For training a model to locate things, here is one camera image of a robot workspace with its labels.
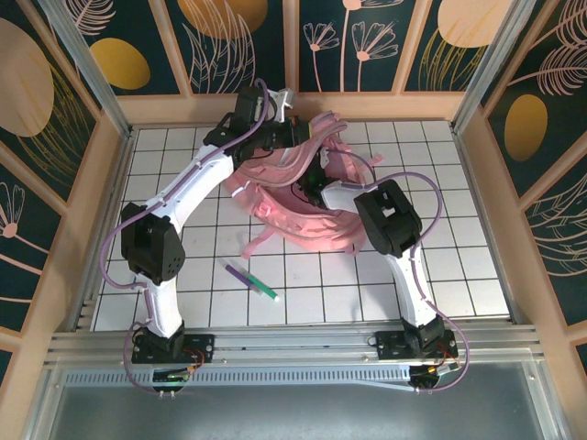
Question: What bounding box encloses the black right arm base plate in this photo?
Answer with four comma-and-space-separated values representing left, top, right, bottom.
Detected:
374, 329, 459, 361

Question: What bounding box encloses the green pen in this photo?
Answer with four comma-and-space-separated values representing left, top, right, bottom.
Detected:
245, 273, 282, 303

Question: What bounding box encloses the aluminium table side rail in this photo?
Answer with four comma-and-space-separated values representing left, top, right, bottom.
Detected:
451, 123, 525, 327
71, 126, 138, 332

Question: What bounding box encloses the aluminium frame post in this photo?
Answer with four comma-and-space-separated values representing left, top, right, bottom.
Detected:
451, 0, 548, 134
36, 0, 135, 138

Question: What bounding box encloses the purple pen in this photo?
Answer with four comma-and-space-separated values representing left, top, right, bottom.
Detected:
219, 259, 265, 295

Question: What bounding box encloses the small controller circuit board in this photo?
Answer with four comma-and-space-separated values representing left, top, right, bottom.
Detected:
409, 361, 462, 394
150, 365, 194, 396

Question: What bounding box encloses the pink school backpack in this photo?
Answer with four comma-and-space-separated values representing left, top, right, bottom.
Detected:
223, 111, 387, 260

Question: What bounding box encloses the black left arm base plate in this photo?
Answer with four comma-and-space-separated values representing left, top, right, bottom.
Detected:
131, 333, 216, 364

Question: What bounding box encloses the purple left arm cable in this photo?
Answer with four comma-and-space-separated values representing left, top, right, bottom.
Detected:
97, 78, 276, 398

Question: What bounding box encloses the slotted grey cable duct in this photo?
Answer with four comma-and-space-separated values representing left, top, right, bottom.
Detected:
63, 366, 416, 390

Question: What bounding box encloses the grey metal sheet panel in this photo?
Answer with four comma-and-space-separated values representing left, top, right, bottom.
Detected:
25, 359, 568, 440

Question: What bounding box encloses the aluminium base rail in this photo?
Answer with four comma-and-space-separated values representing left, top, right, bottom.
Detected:
43, 324, 549, 368

